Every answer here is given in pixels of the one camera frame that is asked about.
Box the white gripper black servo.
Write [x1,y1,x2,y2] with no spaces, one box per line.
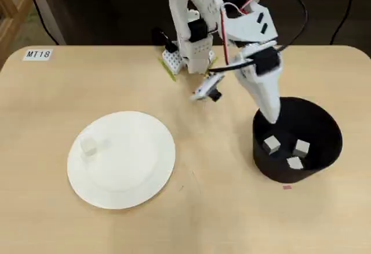
[233,41,284,125]

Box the wooden frame furniture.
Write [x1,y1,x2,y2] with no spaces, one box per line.
[0,0,31,74]

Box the white cube block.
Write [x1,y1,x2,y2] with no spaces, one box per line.
[292,139,311,158]
[263,136,281,154]
[79,136,99,157]
[286,157,304,170]

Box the green base plate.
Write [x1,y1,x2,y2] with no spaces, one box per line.
[158,56,219,82]

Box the black camera cable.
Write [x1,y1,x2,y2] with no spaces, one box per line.
[207,0,308,74]

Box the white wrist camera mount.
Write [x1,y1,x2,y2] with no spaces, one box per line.
[190,73,225,103]

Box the red white gripper servo wire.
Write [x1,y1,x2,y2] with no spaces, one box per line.
[220,0,272,65]

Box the black pot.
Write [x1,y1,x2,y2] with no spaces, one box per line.
[252,96,344,184]

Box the white round plate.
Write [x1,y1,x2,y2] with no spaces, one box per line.
[66,110,177,210]

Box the thin black background cable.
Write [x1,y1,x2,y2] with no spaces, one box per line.
[24,0,61,46]
[329,0,360,46]

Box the white MT18 label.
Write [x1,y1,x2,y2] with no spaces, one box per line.
[23,48,53,62]

